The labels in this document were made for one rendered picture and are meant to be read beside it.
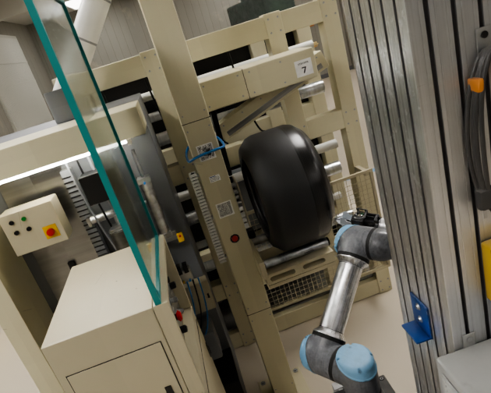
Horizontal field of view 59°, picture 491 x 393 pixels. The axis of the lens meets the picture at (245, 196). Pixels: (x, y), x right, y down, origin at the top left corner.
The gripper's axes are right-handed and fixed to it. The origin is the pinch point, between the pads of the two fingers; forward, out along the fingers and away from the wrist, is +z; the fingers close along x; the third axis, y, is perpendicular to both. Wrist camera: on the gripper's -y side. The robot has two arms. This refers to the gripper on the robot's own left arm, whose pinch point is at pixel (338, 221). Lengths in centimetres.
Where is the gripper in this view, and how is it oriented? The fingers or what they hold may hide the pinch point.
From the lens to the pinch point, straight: 204.7
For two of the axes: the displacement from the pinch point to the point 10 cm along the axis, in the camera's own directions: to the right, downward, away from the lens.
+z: -8.0, -1.3, 5.9
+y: -3.6, -6.8, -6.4
